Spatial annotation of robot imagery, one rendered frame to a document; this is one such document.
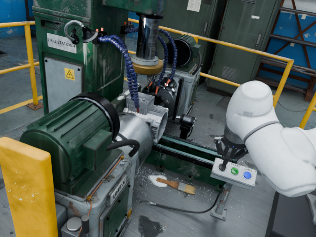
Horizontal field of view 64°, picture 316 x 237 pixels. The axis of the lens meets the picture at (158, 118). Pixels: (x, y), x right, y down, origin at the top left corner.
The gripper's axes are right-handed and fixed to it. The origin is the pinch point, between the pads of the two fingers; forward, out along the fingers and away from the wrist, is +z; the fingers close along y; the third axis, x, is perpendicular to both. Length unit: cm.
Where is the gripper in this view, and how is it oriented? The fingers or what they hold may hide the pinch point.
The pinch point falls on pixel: (225, 159)
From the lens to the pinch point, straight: 101.0
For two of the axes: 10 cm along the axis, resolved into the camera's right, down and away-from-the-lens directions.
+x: -3.6, 7.9, -4.9
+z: 0.5, 5.4, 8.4
